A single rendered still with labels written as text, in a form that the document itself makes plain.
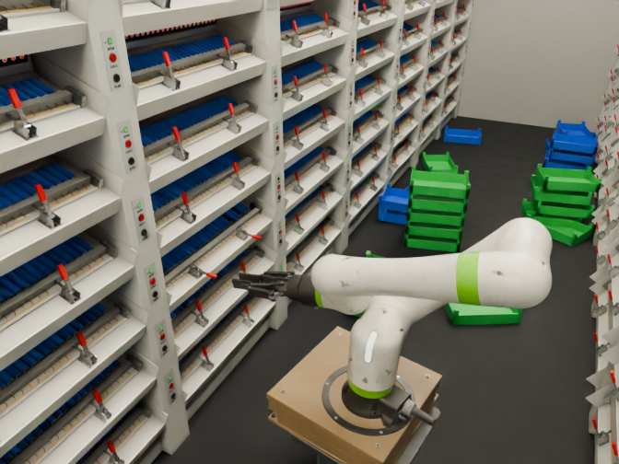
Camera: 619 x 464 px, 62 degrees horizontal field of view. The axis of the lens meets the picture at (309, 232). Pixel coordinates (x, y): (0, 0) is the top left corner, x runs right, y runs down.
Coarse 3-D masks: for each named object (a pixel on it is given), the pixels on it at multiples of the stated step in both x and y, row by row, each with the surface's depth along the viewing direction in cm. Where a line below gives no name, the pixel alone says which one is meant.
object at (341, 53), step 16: (320, 0) 223; (336, 0) 220; (352, 0) 219; (352, 32) 227; (336, 48) 229; (352, 80) 239; (336, 96) 239; (352, 112) 248; (352, 128) 252; (336, 144) 250; (336, 176) 258; (336, 208) 266; (336, 240) 275
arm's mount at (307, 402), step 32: (320, 352) 156; (288, 384) 144; (320, 384) 144; (416, 384) 146; (288, 416) 140; (320, 416) 135; (352, 416) 135; (320, 448) 136; (352, 448) 128; (384, 448) 127
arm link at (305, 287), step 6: (306, 276) 141; (300, 282) 141; (306, 282) 140; (300, 288) 140; (306, 288) 139; (312, 288) 138; (300, 294) 140; (306, 294) 139; (312, 294) 138; (300, 300) 141; (306, 300) 140; (312, 300) 139; (312, 306) 142; (318, 306) 140
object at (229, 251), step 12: (252, 204) 195; (264, 204) 195; (264, 216) 196; (252, 228) 189; (264, 228) 194; (228, 240) 179; (240, 240) 182; (252, 240) 188; (216, 252) 173; (228, 252) 175; (240, 252) 183; (204, 264) 167; (216, 264) 169; (192, 276) 161; (204, 276) 163; (168, 288) 154; (180, 288) 156; (192, 288) 158; (168, 300) 148; (180, 300) 155
